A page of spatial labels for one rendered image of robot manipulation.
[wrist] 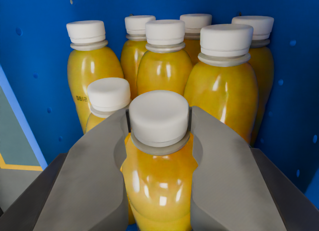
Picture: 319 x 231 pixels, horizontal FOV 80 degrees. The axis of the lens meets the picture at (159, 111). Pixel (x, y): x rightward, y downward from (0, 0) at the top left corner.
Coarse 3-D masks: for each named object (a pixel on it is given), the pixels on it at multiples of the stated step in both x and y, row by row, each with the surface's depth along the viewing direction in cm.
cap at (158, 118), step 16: (144, 96) 13; (160, 96) 13; (176, 96) 13; (144, 112) 12; (160, 112) 12; (176, 112) 12; (144, 128) 11; (160, 128) 11; (176, 128) 11; (160, 144) 12
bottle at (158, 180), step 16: (128, 144) 14; (144, 144) 12; (176, 144) 12; (192, 144) 13; (128, 160) 13; (144, 160) 12; (160, 160) 12; (176, 160) 12; (192, 160) 13; (128, 176) 14; (144, 176) 12; (160, 176) 12; (176, 176) 12; (128, 192) 15; (144, 192) 13; (160, 192) 13; (176, 192) 13; (144, 208) 14; (160, 208) 13; (176, 208) 14; (144, 224) 16; (160, 224) 15; (176, 224) 16
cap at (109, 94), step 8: (96, 80) 19; (104, 80) 19; (112, 80) 19; (120, 80) 19; (88, 88) 17; (96, 88) 17; (104, 88) 17; (112, 88) 17; (120, 88) 17; (128, 88) 18; (96, 96) 17; (104, 96) 16; (112, 96) 17; (120, 96) 17; (128, 96) 18; (96, 104) 17; (104, 104) 17; (112, 104) 17; (120, 104) 17
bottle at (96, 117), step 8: (128, 104) 19; (96, 112) 18; (104, 112) 18; (112, 112) 18; (88, 120) 19; (96, 120) 18; (88, 128) 19; (128, 136) 18; (128, 200) 22; (128, 224) 25
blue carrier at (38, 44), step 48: (0, 0) 16; (48, 0) 20; (96, 0) 24; (144, 0) 26; (192, 0) 26; (240, 0) 23; (288, 0) 19; (0, 48) 16; (48, 48) 21; (288, 48) 20; (48, 96) 22; (288, 96) 21; (48, 144) 22; (288, 144) 21
